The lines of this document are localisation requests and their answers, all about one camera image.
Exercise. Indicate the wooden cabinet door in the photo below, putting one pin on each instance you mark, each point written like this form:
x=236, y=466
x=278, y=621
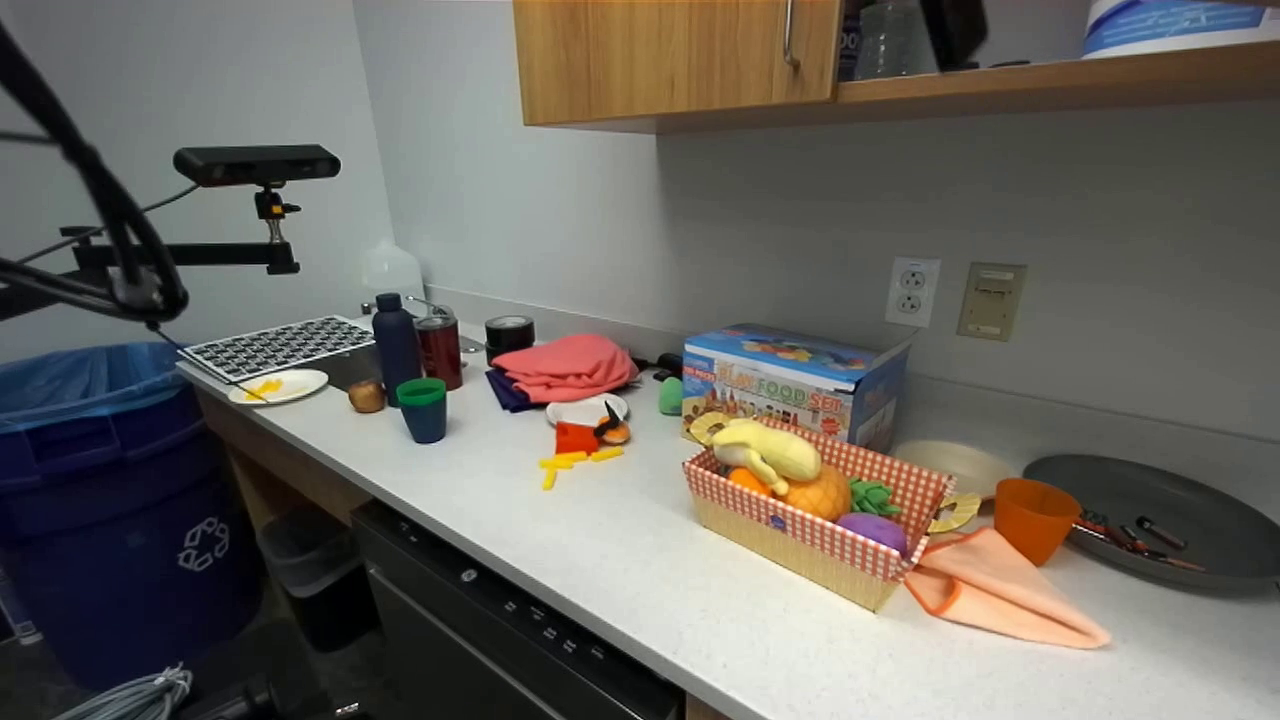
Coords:
x=664, y=52

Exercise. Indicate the orange toy with black band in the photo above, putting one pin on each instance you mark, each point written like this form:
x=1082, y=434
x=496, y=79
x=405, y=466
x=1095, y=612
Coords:
x=616, y=428

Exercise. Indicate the pink cloth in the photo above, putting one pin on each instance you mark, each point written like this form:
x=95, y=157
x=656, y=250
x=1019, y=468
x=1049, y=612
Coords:
x=566, y=360

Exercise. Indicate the yellow toy fry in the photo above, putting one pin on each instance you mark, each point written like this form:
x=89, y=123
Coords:
x=604, y=452
x=554, y=473
x=579, y=461

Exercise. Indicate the black jar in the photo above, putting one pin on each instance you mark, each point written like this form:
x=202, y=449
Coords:
x=508, y=334

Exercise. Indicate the dark blue cloth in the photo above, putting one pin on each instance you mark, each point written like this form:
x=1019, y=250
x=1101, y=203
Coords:
x=504, y=391

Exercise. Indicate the blue play food box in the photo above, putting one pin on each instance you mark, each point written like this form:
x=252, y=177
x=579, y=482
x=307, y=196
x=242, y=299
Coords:
x=785, y=382

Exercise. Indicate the yellow toy banana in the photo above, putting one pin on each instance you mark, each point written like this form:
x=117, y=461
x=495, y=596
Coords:
x=773, y=449

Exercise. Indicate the small orange toy piece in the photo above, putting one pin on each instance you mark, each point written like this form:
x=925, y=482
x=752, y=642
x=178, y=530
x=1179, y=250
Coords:
x=749, y=482

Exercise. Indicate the red brown jar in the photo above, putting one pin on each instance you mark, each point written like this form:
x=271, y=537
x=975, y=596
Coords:
x=442, y=348

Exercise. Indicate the large orange toy fruit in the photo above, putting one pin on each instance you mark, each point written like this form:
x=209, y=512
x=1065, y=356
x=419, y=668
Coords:
x=823, y=496

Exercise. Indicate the blue cup green rim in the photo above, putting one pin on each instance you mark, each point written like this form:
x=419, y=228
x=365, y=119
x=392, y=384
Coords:
x=420, y=412

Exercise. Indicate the red checkered cardboard basket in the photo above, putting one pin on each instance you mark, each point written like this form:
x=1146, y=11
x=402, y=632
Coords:
x=803, y=545

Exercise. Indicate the dark blue bottle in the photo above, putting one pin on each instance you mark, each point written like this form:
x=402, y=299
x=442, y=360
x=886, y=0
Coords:
x=397, y=341

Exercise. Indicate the clear plastic jug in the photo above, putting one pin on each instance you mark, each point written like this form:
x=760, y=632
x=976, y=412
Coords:
x=388, y=272

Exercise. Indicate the green toy vegetable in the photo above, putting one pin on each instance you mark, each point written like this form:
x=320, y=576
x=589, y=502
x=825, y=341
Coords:
x=874, y=496

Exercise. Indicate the brown round toy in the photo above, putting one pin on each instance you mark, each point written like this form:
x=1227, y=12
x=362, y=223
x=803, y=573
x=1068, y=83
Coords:
x=365, y=398

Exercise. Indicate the purple toy fruit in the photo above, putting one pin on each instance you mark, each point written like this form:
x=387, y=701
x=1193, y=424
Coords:
x=879, y=535

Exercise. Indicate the black dishwasher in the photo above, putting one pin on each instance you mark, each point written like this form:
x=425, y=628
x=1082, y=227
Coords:
x=483, y=627

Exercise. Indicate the cream bowl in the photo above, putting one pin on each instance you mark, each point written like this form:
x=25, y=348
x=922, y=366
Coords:
x=962, y=466

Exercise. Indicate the white oval plate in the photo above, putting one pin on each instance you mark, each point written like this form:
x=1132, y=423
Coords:
x=307, y=384

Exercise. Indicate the yellow round toy slice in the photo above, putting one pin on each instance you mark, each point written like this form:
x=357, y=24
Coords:
x=959, y=517

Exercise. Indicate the grey grid drying mat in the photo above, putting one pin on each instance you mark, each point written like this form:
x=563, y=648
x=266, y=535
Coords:
x=272, y=344

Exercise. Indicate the yellow toy food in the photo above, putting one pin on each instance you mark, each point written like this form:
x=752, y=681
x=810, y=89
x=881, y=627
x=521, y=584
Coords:
x=261, y=391

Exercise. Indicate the black trash can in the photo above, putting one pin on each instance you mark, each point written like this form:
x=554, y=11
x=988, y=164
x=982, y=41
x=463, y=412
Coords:
x=320, y=581

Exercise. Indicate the pale salmon napkin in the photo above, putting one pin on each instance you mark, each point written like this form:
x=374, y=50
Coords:
x=1001, y=594

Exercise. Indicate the orange plastic cup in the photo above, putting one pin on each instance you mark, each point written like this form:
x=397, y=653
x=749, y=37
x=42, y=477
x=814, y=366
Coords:
x=1037, y=523

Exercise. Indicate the black container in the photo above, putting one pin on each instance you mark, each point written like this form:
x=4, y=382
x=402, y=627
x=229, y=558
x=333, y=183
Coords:
x=955, y=30

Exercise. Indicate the dark red toy utensil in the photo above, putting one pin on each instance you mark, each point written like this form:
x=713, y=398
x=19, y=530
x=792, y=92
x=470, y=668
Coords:
x=1132, y=542

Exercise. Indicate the blue recycling bin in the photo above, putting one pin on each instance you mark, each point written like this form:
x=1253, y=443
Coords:
x=105, y=507

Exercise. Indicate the dark grey round tray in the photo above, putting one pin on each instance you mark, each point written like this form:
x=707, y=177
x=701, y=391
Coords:
x=1200, y=523

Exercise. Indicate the grey plastic bag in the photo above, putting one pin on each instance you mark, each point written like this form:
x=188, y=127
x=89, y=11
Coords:
x=126, y=694

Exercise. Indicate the white blue paper package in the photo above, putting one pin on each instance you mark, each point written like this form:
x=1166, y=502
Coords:
x=1182, y=24

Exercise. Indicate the white wall outlet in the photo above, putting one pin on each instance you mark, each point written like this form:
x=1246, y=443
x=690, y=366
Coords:
x=915, y=293

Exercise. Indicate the beige switch plate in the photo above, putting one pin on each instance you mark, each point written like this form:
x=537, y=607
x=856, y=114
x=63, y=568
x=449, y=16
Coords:
x=994, y=301

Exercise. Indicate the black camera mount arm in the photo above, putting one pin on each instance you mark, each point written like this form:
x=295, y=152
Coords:
x=224, y=252

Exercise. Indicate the black stereo camera bar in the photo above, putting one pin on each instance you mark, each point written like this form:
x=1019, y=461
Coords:
x=252, y=164

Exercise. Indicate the wooden wall cabinet carcass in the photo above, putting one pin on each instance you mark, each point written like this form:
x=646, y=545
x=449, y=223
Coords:
x=1043, y=83

